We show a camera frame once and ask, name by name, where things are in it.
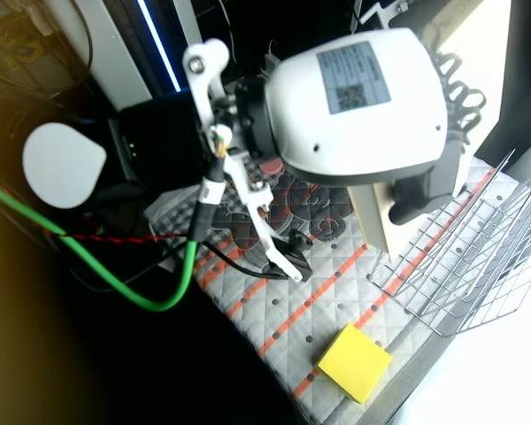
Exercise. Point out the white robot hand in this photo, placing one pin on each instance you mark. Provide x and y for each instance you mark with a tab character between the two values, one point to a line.
345	124

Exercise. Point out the beige book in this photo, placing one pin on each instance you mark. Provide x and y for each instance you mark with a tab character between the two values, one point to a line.
376	221

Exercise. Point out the pink round disc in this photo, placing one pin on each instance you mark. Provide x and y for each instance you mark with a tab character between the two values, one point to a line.
272	167

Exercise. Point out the grey quilt with print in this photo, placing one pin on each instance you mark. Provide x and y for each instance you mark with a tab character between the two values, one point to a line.
318	301

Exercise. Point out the yellow sponge block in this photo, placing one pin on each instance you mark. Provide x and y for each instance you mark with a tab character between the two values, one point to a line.
354	363

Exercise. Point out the white post with blue light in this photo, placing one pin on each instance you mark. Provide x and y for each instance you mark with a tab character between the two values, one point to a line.
124	57

